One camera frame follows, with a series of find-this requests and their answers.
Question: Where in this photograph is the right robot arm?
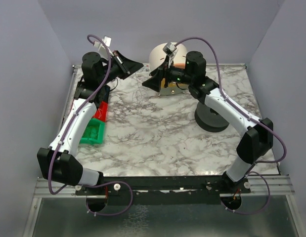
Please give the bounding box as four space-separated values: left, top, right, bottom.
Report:
142 51 273 183

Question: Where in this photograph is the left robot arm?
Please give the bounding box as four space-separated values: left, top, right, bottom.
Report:
37 50 143 186

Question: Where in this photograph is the white flat packet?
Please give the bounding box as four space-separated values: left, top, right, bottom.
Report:
138 64 150 74

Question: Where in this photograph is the cream cylindrical drawer cabinet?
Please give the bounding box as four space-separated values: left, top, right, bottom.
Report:
149 43 188 96

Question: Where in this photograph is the red storage bin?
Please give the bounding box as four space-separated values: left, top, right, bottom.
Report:
93 101 108 122

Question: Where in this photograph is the green storage bin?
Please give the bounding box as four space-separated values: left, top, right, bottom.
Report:
80 118 105 145

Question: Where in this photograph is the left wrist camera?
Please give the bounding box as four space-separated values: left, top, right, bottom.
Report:
93 36 113 60

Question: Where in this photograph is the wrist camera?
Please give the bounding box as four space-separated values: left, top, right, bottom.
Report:
163 42 177 68
93 36 113 60

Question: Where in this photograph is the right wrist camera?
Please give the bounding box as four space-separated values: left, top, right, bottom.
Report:
163 42 177 68

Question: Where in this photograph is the black cable spool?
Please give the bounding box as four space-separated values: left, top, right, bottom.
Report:
194 102 229 133

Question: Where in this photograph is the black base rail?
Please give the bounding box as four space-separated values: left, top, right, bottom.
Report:
76 175 251 206

